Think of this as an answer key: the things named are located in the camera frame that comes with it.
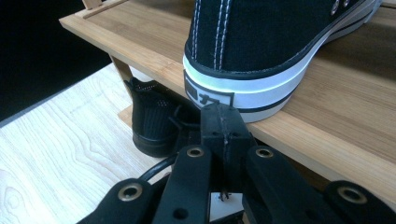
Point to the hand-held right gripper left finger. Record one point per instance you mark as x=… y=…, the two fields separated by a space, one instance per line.
x=216 y=130

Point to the wooden three-tier shoe rack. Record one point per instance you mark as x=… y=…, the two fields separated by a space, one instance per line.
x=149 y=40

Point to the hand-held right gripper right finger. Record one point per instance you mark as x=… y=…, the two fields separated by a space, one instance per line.
x=236 y=137

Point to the black white canvas sneaker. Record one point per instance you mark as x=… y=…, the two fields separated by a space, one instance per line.
x=264 y=40

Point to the black mesh slip-on shoe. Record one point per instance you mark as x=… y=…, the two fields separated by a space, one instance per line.
x=152 y=124

